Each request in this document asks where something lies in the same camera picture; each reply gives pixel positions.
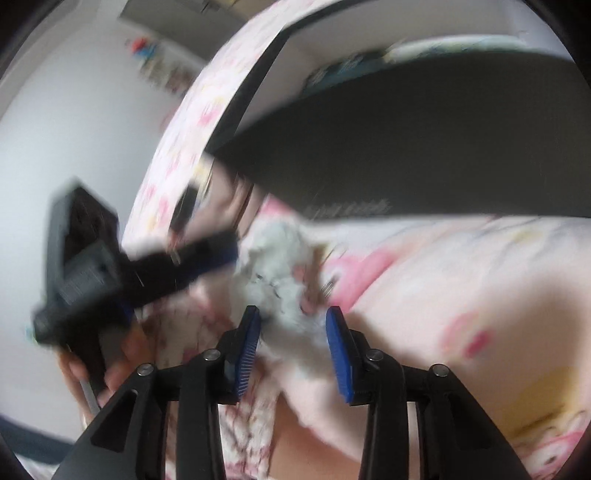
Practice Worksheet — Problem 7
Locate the brown cloth item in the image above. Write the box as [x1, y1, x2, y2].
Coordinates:
[180, 164, 266, 244]

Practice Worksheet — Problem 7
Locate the person left hand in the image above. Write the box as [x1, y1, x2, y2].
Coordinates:
[57, 322, 155, 421]

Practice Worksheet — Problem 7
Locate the small black card packet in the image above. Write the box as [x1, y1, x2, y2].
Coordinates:
[169, 182, 199, 235]

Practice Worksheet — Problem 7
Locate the white fluffy plush toy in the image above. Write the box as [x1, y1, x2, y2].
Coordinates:
[229, 220, 332, 377]

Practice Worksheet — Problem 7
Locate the black cardboard box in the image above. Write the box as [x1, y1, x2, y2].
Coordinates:
[205, 1, 590, 220]

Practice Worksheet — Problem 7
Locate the pink cartoon print blanket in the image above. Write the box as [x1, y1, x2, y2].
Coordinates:
[123, 1, 590, 479]

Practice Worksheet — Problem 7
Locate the black rainbow product box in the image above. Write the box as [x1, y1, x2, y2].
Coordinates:
[303, 49, 388, 92]

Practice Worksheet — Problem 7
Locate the white shelf rack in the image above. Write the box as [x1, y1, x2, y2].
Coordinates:
[134, 45, 197, 97]

